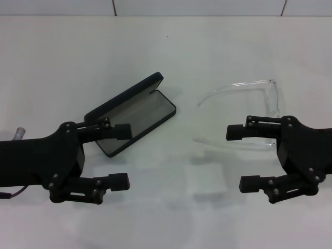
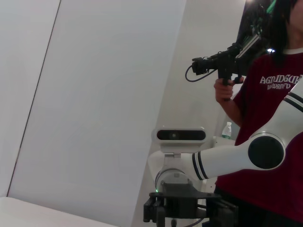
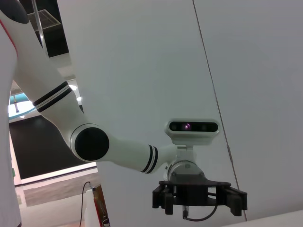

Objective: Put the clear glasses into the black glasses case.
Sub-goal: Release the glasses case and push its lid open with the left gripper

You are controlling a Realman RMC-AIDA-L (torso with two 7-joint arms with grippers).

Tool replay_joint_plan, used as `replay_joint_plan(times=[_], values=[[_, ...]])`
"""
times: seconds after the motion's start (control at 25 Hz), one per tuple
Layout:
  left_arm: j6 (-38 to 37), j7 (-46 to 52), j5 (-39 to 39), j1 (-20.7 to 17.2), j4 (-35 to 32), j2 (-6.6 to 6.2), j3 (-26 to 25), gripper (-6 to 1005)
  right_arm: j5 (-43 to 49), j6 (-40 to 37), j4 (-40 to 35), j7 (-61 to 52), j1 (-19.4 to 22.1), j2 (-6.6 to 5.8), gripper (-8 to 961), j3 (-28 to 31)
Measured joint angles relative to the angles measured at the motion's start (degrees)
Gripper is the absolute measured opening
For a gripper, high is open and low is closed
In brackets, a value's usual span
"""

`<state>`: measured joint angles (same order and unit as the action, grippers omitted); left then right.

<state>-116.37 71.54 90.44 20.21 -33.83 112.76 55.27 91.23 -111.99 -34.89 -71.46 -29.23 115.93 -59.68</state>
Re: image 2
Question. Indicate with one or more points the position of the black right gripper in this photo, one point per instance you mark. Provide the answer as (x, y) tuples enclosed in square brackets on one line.
[(180, 201)]

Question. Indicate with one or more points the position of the black handheld controller device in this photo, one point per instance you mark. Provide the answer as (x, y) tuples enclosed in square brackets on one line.
[(222, 61)]

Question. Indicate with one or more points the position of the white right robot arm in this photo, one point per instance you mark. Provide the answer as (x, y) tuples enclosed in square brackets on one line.
[(217, 160)]

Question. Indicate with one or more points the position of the person's bare forearm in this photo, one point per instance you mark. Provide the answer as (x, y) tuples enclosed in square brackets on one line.
[(230, 113)]

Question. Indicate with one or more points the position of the person's hand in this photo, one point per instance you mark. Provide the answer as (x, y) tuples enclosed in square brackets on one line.
[(219, 91)]

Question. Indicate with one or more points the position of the white cabinet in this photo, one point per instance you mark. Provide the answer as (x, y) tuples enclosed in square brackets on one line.
[(222, 144)]

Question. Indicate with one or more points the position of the clear plastic water bottle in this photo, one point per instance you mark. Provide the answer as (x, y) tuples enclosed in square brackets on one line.
[(226, 131)]

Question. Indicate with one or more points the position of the person in red shirt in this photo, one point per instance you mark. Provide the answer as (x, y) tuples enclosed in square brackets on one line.
[(260, 118)]

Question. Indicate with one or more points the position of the black equipment with green lights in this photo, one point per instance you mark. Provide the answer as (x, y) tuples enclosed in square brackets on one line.
[(251, 14)]

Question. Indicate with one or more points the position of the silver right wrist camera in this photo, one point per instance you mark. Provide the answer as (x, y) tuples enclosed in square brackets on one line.
[(180, 136)]

